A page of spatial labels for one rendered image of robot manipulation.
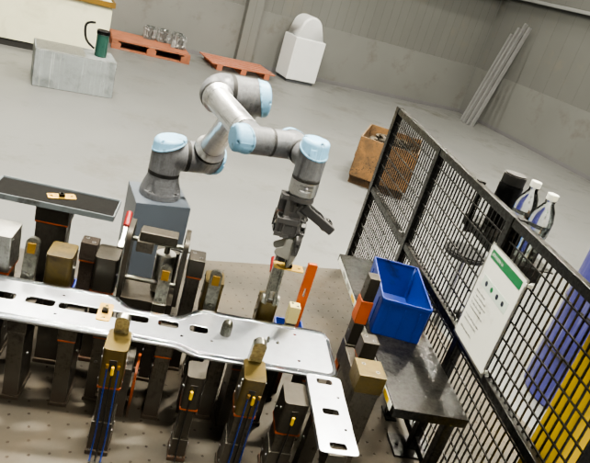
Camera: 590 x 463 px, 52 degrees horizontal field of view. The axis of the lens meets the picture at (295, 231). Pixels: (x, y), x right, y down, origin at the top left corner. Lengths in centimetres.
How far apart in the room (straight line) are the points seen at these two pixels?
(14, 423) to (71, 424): 15
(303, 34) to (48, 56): 578
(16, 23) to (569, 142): 972
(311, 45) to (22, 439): 1085
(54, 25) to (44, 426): 790
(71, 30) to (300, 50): 455
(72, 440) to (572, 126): 1183
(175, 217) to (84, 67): 550
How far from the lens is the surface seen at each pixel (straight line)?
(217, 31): 1229
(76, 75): 766
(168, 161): 221
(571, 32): 1350
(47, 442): 181
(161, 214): 224
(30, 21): 935
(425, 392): 179
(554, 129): 1311
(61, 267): 185
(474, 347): 179
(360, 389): 172
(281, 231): 158
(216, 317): 183
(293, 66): 1205
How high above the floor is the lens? 198
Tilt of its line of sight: 23 degrees down
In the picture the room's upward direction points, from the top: 17 degrees clockwise
